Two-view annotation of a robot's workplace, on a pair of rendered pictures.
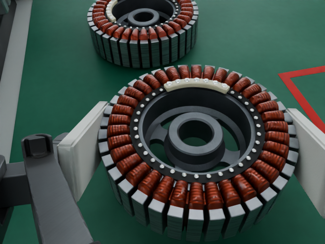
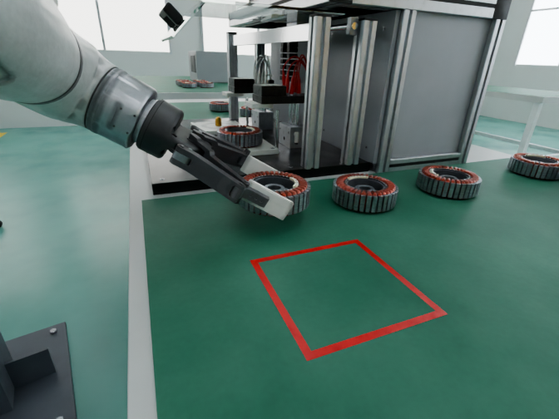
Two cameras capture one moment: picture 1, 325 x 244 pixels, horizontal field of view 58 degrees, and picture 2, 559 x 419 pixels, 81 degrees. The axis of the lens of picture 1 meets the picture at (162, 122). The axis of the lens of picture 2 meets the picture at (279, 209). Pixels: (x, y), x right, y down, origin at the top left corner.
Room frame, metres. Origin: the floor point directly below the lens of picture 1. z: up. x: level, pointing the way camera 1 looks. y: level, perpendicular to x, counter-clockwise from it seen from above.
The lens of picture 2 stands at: (0.01, -0.48, 0.98)
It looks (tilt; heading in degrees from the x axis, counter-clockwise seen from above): 25 degrees down; 77
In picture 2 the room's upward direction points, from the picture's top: 2 degrees clockwise
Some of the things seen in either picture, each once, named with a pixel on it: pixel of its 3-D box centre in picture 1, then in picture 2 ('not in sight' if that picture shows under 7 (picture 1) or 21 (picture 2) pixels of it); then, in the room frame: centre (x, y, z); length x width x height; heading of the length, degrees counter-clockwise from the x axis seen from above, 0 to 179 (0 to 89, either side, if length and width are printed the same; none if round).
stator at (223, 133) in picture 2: not in sight; (239, 135); (0.09, 0.33, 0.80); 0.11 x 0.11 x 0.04
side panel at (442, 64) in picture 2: not in sight; (435, 97); (0.52, 0.20, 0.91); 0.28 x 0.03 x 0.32; 10
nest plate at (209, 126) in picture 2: not in sight; (218, 127); (0.05, 0.57, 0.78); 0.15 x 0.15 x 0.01; 10
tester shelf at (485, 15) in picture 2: not in sight; (337, 15); (0.38, 0.51, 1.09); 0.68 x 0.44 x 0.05; 100
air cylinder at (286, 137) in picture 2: not in sight; (293, 134); (0.23, 0.36, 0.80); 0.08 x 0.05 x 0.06; 100
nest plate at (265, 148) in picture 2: not in sight; (239, 145); (0.09, 0.33, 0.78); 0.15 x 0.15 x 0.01; 10
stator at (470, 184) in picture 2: not in sight; (447, 180); (0.47, 0.05, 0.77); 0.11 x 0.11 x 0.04
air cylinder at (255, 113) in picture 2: not in sight; (262, 118); (0.19, 0.60, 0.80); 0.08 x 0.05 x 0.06; 100
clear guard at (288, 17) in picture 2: not in sight; (245, 27); (0.10, 0.30, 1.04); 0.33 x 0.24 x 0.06; 10
